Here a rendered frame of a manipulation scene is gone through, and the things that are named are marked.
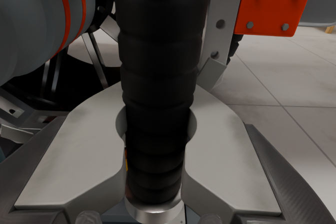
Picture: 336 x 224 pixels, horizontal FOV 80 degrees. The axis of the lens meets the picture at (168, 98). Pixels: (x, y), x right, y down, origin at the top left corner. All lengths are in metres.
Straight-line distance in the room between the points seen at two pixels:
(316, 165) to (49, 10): 1.43
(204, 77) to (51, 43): 0.21
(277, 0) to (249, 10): 0.04
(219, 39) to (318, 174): 1.20
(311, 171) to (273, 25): 1.16
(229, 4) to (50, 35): 0.22
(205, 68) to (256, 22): 0.09
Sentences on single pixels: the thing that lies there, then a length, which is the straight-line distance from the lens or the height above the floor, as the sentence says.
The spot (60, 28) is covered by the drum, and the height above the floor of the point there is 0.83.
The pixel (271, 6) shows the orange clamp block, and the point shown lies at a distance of 0.33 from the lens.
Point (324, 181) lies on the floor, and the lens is 1.41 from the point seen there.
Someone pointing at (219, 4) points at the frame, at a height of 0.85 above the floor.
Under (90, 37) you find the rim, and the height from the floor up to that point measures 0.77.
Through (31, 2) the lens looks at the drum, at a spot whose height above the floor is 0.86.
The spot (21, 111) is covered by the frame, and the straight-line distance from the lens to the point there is 0.51.
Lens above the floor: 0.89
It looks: 32 degrees down
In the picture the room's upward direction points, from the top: 4 degrees clockwise
